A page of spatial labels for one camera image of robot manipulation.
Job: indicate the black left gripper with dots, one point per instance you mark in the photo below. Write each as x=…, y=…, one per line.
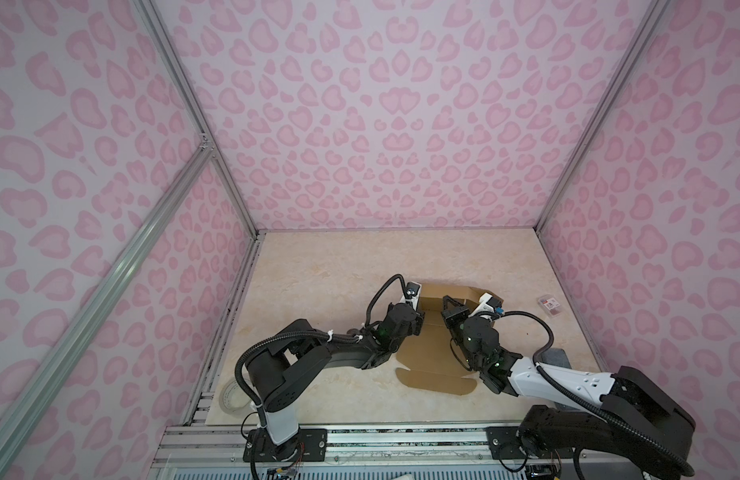
x=419, y=318

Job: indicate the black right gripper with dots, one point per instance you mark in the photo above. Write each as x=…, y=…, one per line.
x=457, y=313

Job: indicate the brown cardboard box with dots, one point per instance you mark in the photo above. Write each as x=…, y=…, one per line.
x=436, y=361

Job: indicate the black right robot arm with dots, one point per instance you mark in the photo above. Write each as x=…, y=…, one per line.
x=623, y=413

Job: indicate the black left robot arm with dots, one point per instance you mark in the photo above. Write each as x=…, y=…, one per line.
x=274, y=372

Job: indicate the small pink card packet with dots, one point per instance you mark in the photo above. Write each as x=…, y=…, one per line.
x=551, y=305

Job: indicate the grey foam pad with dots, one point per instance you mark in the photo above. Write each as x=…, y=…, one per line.
x=555, y=357

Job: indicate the clear tape roll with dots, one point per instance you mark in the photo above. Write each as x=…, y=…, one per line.
x=233, y=400

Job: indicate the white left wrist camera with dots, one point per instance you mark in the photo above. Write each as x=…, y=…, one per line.
x=411, y=294

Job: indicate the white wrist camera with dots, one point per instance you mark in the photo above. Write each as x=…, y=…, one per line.
x=491, y=309
x=411, y=294

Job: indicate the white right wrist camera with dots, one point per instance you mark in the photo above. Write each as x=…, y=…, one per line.
x=491, y=309

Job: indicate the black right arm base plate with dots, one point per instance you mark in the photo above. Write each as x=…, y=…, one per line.
x=504, y=443

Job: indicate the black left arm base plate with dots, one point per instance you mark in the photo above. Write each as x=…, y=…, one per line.
x=308, y=445

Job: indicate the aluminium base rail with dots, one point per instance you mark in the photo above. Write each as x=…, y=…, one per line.
x=380, y=451

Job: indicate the aluminium diagonal frame strut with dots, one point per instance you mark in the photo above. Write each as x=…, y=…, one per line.
x=24, y=414

